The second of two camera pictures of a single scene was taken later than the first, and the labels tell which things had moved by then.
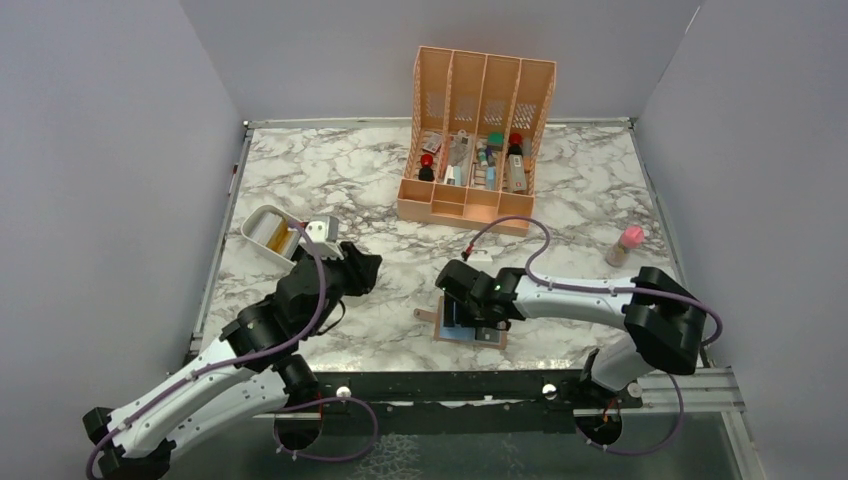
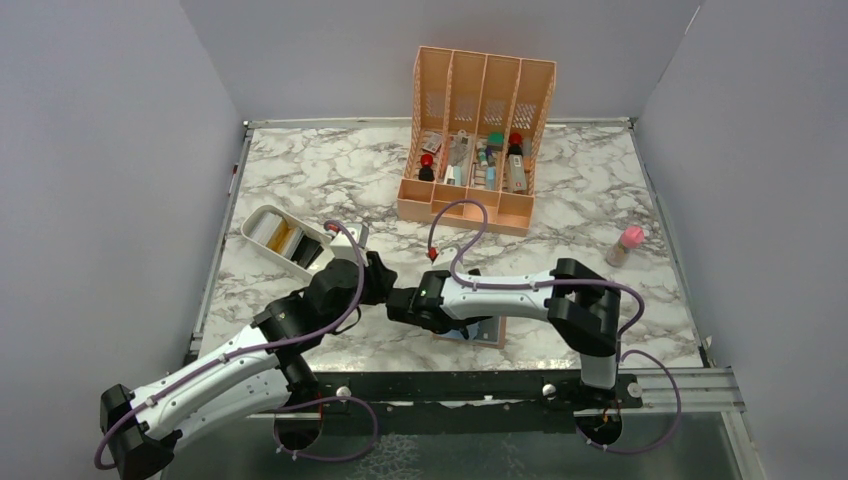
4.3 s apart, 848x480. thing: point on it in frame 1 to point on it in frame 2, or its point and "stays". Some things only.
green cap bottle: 495,141 stays
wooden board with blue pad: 483,335 stays
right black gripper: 461,316 to 470,320
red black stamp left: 426,171 stays
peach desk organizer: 477,122 stays
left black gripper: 360,267 to 379,278
